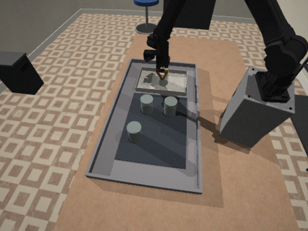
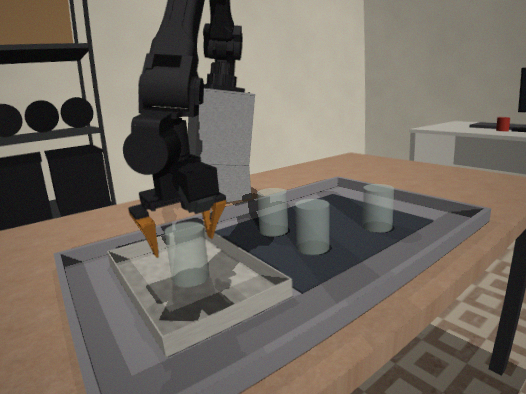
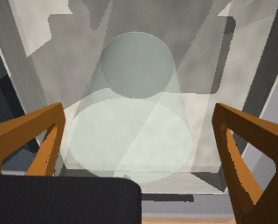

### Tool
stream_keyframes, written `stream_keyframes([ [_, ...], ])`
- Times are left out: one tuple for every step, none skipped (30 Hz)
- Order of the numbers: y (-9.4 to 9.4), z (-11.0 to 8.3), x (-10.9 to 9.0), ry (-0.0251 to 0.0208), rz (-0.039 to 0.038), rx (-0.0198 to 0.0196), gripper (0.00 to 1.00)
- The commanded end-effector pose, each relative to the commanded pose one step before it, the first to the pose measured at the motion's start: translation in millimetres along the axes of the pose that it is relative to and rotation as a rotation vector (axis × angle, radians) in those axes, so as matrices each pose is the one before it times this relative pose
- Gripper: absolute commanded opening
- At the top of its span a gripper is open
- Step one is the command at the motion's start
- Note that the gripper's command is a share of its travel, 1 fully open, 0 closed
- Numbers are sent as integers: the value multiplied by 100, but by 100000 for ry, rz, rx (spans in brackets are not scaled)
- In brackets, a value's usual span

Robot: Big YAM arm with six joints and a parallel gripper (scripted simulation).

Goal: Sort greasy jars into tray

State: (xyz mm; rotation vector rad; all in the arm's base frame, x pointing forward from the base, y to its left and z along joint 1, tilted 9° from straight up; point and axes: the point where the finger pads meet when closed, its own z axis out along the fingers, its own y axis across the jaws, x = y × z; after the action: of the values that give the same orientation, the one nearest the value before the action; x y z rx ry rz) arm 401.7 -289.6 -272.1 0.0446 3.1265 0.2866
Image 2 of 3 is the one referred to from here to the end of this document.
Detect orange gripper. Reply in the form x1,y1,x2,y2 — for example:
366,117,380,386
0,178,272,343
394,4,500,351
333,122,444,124
128,189,226,258

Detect clear glass jar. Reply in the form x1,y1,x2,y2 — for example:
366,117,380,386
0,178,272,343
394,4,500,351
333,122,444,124
295,199,329,255
257,188,288,236
164,222,209,287
363,184,394,233

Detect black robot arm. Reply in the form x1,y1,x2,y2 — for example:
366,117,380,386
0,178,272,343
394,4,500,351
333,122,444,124
123,0,245,214

